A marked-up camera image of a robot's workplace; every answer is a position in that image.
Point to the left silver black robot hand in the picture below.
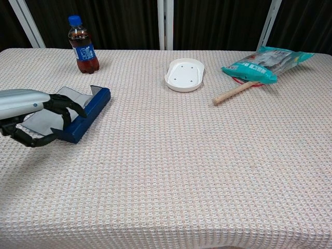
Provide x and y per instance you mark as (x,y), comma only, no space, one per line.
(20,102)

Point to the dark blue rectangular box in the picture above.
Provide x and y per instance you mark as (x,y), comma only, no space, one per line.
(90,114)

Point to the cola bottle with blue cap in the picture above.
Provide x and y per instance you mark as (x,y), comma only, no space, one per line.
(84,54)

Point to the black pleated curtain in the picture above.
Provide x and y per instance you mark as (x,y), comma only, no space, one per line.
(116,23)

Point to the beige waffle tablecloth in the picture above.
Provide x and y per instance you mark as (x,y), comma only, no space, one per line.
(166,160)

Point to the white oval plastic tray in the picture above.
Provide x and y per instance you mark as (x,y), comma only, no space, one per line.
(184,76)

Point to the teal snack bag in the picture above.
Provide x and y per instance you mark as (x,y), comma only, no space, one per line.
(256,70)

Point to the white metal frame post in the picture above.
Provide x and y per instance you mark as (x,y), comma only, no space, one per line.
(27,23)
(165,23)
(268,26)

